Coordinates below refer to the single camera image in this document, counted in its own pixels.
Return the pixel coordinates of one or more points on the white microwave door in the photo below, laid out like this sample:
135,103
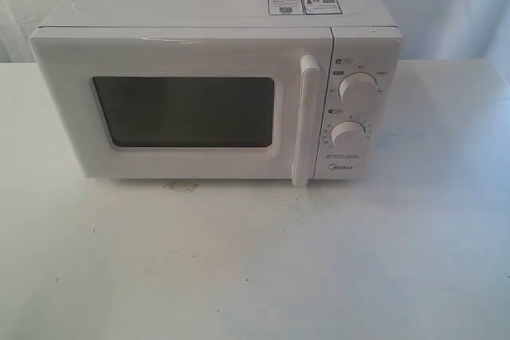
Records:
218,103

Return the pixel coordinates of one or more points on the white microwave oven body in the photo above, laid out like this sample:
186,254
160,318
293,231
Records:
365,39

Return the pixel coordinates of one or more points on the lower white timer knob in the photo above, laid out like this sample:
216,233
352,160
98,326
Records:
348,133

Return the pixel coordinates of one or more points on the upper white control knob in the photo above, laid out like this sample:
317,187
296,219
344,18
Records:
358,87

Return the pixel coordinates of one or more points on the right blue info sticker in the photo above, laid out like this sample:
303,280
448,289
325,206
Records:
322,7

